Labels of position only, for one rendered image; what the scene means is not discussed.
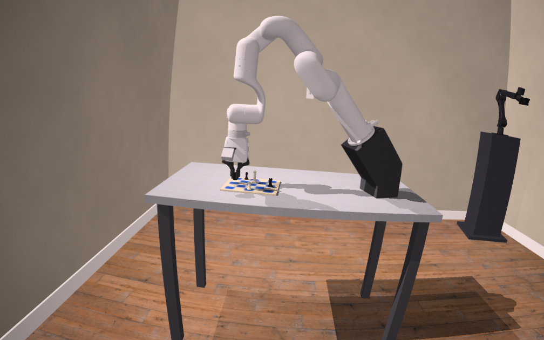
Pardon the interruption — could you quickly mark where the blue and cream checkered chessboard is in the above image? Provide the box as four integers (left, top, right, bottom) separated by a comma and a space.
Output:
220, 177, 280, 196

